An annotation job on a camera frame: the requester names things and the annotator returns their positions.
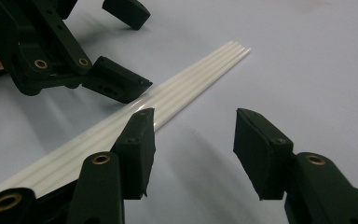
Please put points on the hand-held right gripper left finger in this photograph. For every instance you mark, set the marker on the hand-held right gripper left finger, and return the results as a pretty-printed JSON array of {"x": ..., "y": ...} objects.
[{"x": 136, "y": 155}]

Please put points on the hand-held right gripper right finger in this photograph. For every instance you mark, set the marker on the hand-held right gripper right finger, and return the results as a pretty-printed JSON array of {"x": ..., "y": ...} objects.
[{"x": 261, "y": 152}]

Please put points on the row of white chopsticks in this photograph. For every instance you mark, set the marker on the row of white chopsticks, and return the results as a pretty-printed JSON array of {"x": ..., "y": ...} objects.
[{"x": 183, "y": 84}]

